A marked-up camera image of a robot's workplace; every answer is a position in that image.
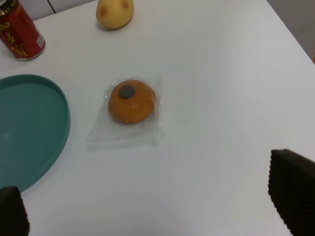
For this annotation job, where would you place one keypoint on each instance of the teal round plate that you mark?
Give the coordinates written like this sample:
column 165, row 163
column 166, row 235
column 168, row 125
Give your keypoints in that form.
column 34, row 127

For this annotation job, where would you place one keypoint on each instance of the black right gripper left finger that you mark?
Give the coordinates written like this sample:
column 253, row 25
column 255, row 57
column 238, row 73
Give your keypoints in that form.
column 13, row 216

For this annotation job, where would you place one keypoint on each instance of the orange bun in plastic wrapper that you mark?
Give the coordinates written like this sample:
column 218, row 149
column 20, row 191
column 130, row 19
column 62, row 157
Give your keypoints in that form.
column 129, row 114

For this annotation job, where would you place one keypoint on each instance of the red beverage can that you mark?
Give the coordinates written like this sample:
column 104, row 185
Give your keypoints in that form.
column 18, row 31

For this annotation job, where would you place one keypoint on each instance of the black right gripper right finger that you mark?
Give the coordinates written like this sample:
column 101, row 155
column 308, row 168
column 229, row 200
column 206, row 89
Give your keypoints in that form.
column 291, row 187

